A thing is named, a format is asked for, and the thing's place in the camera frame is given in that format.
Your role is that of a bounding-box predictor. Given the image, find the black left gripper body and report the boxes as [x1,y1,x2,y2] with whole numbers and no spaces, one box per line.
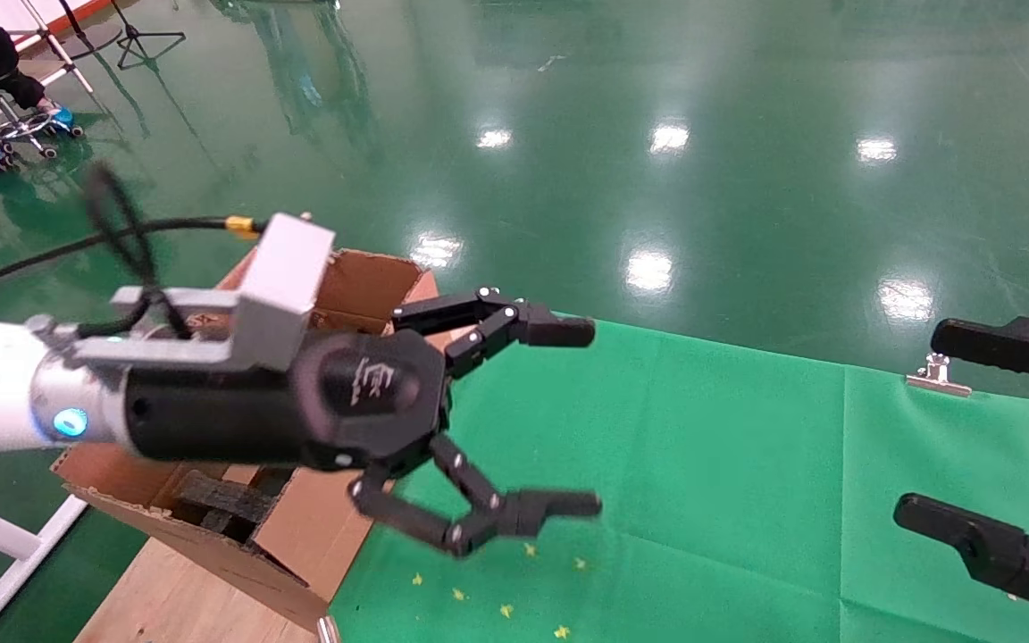
[121,328,452,473]

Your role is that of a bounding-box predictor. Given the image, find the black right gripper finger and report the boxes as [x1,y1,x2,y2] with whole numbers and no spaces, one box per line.
[892,492,1029,637]
[929,317,1029,408]

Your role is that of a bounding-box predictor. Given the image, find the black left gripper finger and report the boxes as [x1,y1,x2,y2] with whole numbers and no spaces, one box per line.
[390,287,597,381]
[348,433,604,560]

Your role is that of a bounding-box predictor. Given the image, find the large open cardboard carton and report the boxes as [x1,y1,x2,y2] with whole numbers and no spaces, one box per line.
[50,247,442,631]

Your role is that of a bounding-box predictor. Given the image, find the black foam block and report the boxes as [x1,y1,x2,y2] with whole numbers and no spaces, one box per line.
[175,468,280,544]

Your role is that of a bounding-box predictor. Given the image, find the wooden board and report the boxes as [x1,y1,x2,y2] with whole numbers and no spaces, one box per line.
[75,536,321,643]

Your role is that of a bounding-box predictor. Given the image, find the green table cloth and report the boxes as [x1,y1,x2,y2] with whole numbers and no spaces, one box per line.
[327,313,1029,643]

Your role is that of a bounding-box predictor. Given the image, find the rolling stool with chrome base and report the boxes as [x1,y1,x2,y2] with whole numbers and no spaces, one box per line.
[0,88,85,163]

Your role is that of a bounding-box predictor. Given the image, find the black tripod stand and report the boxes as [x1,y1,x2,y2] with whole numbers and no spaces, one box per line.
[109,0,188,71]

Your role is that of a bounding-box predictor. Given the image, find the white tripod stand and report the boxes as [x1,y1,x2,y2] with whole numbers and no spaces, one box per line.
[5,0,97,96]

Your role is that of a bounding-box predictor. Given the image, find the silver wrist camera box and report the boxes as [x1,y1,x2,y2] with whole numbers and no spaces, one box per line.
[75,212,337,372]

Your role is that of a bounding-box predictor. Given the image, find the black cable with yellow tag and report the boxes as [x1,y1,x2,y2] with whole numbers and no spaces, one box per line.
[0,163,267,342]

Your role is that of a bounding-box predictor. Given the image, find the white metal frame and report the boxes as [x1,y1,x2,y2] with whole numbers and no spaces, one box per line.
[0,489,89,643]

